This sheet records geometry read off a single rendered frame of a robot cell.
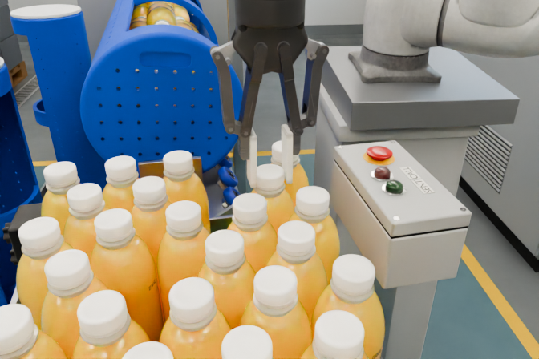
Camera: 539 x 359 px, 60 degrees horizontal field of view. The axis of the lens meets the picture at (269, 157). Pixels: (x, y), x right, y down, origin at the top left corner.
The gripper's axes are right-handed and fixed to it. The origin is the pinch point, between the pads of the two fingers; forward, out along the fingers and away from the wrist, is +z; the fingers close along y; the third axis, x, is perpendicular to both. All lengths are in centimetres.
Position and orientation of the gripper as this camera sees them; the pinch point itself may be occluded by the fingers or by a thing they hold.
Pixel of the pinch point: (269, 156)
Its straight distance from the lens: 58.5
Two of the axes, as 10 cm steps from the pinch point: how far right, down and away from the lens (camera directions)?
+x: 2.2, 4.5, -8.7
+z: 0.0, 8.9, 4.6
